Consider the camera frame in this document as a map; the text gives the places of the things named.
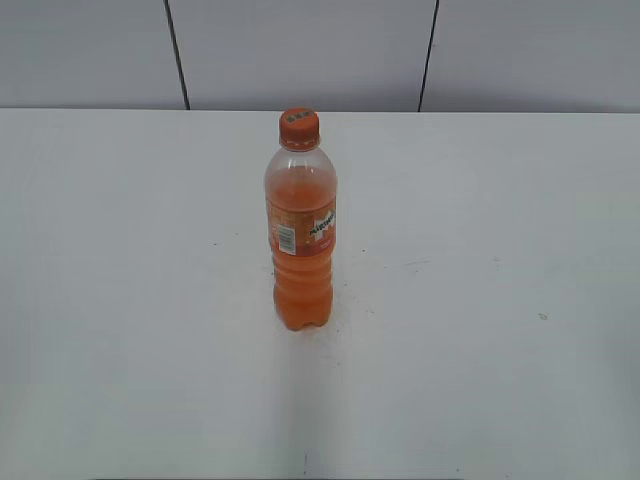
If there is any orange bottle cap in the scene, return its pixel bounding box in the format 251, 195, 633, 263
279, 107, 320, 152

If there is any orange soda plastic bottle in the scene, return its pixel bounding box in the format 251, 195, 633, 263
264, 142, 337, 331

